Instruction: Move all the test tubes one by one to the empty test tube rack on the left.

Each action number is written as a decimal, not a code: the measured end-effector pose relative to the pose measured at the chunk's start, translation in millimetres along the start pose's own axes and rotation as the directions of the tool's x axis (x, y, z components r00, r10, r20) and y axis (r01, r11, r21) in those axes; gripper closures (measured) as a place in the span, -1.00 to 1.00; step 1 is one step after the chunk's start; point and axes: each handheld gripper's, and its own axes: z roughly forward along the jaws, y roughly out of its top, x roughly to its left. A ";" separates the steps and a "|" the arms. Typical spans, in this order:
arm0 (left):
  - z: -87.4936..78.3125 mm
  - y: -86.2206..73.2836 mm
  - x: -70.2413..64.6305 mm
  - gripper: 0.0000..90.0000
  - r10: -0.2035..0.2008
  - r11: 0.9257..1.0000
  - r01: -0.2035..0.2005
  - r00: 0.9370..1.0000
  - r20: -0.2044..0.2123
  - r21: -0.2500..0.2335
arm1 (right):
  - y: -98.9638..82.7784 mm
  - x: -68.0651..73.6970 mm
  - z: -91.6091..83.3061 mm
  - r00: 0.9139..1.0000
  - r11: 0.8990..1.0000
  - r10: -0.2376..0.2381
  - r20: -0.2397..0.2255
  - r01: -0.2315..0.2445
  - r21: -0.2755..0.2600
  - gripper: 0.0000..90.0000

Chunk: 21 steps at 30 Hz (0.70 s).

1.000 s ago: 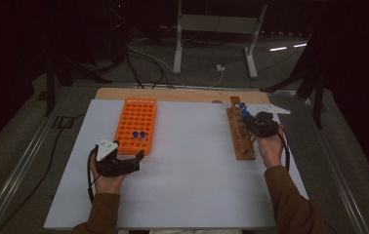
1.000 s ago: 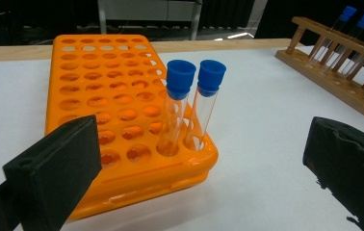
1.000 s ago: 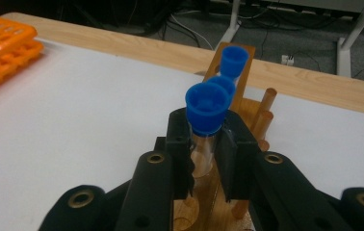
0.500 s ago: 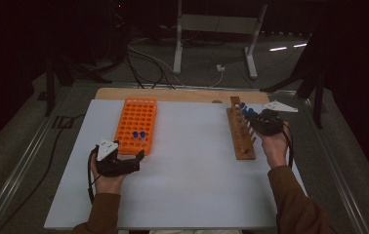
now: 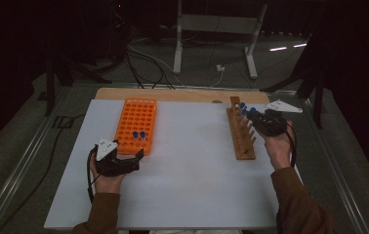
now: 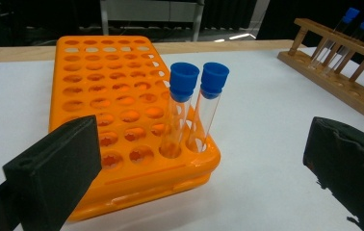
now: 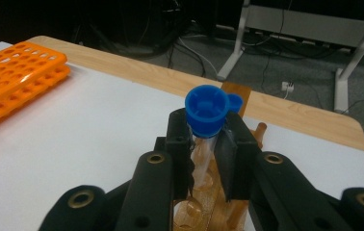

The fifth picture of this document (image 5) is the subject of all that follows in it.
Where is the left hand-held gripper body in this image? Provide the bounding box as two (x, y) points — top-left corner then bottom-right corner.
(94, 137), (141, 178)

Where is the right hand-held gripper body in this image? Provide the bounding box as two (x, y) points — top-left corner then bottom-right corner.
(255, 99), (304, 137)

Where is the wooden test tube rack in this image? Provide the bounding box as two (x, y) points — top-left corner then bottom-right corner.
(225, 96), (258, 161)

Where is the orange plastic test tube rack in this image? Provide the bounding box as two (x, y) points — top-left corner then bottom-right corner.
(111, 97), (158, 156)

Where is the person's left hand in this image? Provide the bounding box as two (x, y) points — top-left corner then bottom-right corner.
(89, 155), (127, 196)

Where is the person's right hand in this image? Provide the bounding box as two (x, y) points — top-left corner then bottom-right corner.
(263, 120), (296, 172)

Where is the black tripod stand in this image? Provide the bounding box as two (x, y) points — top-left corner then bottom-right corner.
(43, 48), (112, 118)
(260, 32), (327, 130)

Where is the white table mat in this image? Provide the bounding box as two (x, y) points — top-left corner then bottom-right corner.
(43, 98), (305, 231)

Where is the white metal stand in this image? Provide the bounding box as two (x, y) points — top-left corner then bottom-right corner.
(172, 0), (269, 80)

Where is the right hand-held gripper black cable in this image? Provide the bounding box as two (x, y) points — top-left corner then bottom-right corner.
(284, 130), (299, 170)

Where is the hand-held gripper black cable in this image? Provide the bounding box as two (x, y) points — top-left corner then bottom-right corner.
(284, 130), (299, 170)
(86, 145), (104, 205)

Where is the left hand-held gripper black cable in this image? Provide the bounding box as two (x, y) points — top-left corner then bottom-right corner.
(86, 145), (104, 205)

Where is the aluminium frame rail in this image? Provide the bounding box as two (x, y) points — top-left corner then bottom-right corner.
(301, 97), (369, 234)
(70, 81), (299, 97)
(0, 86), (73, 234)

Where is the long black floor cable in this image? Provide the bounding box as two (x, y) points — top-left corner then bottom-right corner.
(0, 113), (87, 234)

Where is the white floor cable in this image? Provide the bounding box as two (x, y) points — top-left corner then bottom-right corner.
(126, 43), (225, 89)

